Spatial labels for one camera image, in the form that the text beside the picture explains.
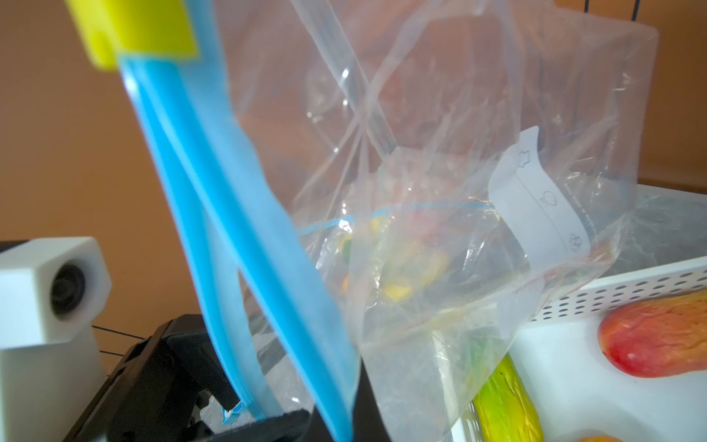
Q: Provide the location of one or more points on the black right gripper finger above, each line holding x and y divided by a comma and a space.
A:
368, 425

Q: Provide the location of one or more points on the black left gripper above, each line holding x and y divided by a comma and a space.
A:
158, 389

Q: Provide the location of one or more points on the clear zip-top bag blue zipper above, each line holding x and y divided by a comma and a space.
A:
381, 190

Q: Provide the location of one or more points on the green mango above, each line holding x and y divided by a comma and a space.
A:
505, 403

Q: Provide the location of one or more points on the red apple-like mango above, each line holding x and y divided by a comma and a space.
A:
657, 338

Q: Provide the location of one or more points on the white perforated plastic basket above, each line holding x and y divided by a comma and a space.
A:
578, 394

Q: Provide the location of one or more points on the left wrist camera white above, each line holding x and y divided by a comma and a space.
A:
51, 291

